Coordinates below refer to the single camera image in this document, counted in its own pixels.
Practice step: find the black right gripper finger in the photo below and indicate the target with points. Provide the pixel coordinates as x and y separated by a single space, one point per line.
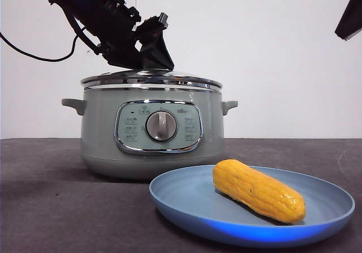
352 12

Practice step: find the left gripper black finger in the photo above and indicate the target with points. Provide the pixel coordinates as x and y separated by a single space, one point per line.
157 52
124 52

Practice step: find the glass lid with green knob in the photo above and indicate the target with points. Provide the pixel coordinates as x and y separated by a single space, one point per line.
181 79

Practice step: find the yellow corn cob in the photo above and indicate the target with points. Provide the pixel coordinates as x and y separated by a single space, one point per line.
254 190

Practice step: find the pale green electric steamer pot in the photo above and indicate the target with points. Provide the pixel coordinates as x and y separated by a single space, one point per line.
99 128

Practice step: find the blue round plate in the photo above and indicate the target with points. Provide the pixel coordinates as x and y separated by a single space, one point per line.
186 205

